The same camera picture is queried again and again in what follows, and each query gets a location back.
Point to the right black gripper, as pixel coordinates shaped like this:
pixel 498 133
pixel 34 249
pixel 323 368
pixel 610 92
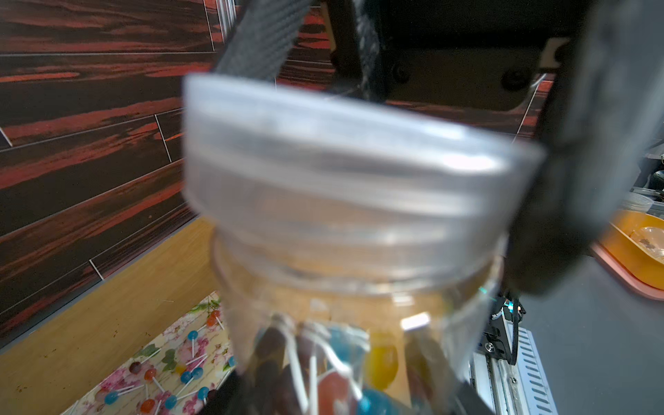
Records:
pixel 477 54

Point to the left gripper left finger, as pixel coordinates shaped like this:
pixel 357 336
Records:
pixel 227 399

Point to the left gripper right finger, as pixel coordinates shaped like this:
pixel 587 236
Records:
pixel 468 402

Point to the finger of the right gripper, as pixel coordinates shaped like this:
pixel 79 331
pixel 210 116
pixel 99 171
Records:
pixel 261 39
pixel 602 113

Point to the white-lidded candy jar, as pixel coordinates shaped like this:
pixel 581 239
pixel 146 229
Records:
pixel 308 347

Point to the floral pink rectangular tray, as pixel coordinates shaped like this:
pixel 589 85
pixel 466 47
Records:
pixel 174 374

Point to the yellow plastic bin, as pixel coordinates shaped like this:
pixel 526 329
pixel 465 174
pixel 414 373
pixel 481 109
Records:
pixel 632 256

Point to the pink plastic tray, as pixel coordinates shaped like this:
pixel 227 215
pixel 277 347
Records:
pixel 623 276

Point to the metal front rail frame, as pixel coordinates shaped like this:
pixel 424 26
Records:
pixel 513 389

